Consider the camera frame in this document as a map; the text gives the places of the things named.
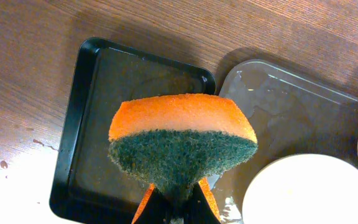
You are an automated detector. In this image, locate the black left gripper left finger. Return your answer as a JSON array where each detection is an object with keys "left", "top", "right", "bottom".
[{"left": 134, "top": 186, "right": 173, "bottom": 224}]

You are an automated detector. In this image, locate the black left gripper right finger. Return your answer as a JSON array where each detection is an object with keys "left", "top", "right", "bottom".
[{"left": 183, "top": 184, "right": 220, "bottom": 224}]

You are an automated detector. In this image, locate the orange green scrub sponge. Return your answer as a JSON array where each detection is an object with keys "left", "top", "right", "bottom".
[{"left": 108, "top": 93, "right": 259, "bottom": 224}]

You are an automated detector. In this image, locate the black plastic tray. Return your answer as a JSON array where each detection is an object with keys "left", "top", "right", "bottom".
[{"left": 49, "top": 37, "right": 216, "bottom": 223}]

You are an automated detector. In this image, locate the brown serving tray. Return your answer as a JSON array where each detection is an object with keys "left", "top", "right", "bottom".
[{"left": 209, "top": 60, "right": 358, "bottom": 223}]

